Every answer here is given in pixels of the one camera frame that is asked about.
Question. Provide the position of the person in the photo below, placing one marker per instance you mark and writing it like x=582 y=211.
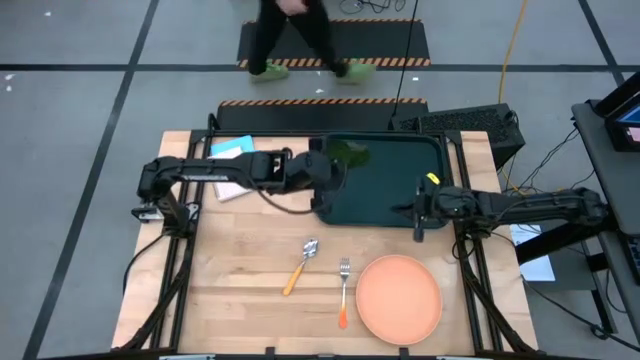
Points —
x=272 y=35

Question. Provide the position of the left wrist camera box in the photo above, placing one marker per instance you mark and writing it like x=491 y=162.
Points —
x=274 y=169

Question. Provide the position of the green leafy vegetable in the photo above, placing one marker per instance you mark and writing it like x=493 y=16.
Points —
x=351 y=153

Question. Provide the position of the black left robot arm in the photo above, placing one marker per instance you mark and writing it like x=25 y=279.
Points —
x=200 y=170

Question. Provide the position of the green shoe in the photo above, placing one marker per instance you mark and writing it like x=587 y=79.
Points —
x=270 y=73
x=356 y=73

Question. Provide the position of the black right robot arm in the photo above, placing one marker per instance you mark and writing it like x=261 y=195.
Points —
x=540 y=204

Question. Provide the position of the small black hazard-striped floor mat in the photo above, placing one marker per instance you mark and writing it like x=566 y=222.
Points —
x=310 y=115

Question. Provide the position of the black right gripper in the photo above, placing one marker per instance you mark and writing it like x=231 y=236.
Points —
x=447 y=202

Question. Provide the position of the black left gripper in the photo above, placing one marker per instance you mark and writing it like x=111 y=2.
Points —
x=310 y=172

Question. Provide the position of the black laptop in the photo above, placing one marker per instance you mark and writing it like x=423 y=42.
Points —
x=625 y=117

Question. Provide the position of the large black hazard-striped floor mat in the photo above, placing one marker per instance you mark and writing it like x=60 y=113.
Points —
x=380 y=42

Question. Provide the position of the black aluminium table frame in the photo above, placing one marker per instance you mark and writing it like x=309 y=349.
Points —
x=182 y=280

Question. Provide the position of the dark green plastic tray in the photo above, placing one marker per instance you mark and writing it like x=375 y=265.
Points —
x=385 y=190

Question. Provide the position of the grey side desk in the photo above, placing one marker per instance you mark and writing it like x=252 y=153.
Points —
x=605 y=165

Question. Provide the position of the yellow tag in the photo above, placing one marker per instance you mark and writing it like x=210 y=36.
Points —
x=433 y=178

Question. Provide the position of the person's hand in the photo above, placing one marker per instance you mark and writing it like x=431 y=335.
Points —
x=291 y=6

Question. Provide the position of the orange round plate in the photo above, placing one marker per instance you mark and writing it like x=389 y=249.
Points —
x=399 y=300

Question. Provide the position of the black computer case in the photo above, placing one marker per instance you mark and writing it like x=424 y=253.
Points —
x=465 y=125

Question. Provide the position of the white notebook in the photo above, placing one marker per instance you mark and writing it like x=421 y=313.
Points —
x=227 y=191

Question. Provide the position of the blue paper sheet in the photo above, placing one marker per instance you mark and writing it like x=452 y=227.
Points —
x=232 y=145

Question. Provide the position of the white paper sheet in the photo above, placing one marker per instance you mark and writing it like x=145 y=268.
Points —
x=537 y=260

